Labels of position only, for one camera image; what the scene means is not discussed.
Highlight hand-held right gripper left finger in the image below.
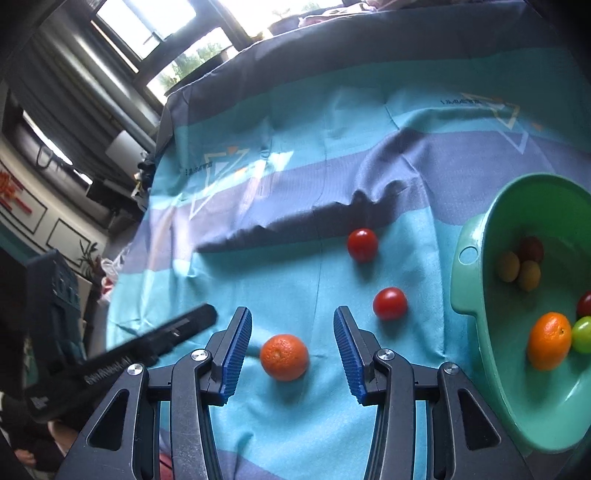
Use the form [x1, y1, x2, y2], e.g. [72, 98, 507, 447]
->
[55, 306, 253, 480]

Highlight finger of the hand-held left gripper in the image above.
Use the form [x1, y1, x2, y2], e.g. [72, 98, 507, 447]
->
[159, 303, 218, 359]

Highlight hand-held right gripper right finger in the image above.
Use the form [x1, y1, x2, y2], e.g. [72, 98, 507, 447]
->
[333, 305, 532, 480]

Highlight small tangerine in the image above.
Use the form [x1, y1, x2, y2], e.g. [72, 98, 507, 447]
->
[260, 333, 309, 382]

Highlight green plastic basin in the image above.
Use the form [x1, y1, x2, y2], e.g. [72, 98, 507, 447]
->
[450, 173, 591, 453]

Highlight brown kiwi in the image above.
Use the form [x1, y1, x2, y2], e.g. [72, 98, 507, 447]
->
[517, 261, 542, 292]

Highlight large orange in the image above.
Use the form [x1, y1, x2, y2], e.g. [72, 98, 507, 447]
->
[527, 312, 573, 372]

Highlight small cherry tomato with stem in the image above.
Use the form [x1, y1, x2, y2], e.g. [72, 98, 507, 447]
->
[519, 236, 544, 264]

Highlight green tomato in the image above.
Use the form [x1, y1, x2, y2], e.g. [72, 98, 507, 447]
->
[571, 316, 591, 354]

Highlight dark teal crate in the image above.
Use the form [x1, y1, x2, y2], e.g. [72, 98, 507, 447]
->
[25, 250, 88, 370]

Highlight potted plant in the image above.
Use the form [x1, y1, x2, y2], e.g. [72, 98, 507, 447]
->
[78, 240, 101, 278]

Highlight blue and teal printed blanket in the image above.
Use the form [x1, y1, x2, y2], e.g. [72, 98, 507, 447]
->
[104, 0, 591, 480]

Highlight small yellow fruit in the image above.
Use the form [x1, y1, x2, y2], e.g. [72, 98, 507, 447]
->
[497, 251, 521, 282]

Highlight window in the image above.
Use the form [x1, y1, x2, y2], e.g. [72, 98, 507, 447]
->
[92, 0, 243, 95]

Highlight white wall unit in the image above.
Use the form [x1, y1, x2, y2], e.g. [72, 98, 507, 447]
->
[105, 130, 149, 175]

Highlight framed wall poster red figures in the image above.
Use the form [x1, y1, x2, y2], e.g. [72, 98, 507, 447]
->
[0, 159, 48, 234]

